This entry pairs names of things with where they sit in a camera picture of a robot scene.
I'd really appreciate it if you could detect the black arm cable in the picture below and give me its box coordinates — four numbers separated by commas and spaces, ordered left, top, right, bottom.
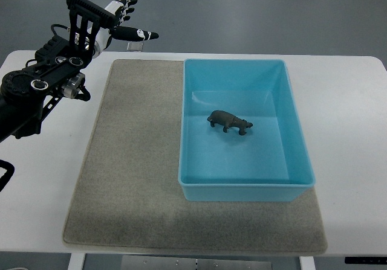
0, 159, 15, 192

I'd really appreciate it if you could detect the blue plastic box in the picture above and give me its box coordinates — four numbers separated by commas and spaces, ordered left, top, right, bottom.
178, 59, 315, 202

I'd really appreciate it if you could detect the grey felt mat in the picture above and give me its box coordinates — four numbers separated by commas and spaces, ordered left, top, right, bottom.
63, 60, 327, 256

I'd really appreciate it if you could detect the grey metal table crossbar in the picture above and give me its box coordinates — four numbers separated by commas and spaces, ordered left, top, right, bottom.
120, 256, 273, 270

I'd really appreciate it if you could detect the black white robotic hand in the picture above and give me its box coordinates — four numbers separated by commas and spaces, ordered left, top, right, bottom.
94, 0, 159, 57

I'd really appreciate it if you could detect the lower metal floor plate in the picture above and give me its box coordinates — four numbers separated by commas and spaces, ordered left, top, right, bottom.
126, 42, 143, 52

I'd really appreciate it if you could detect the brown toy hippo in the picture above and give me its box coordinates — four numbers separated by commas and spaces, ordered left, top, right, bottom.
207, 110, 253, 136

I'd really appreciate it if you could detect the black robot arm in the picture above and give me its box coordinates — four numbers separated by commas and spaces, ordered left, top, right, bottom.
1, 0, 137, 140

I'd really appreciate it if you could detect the black table control panel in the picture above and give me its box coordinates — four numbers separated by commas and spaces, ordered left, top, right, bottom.
345, 256, 387, 265

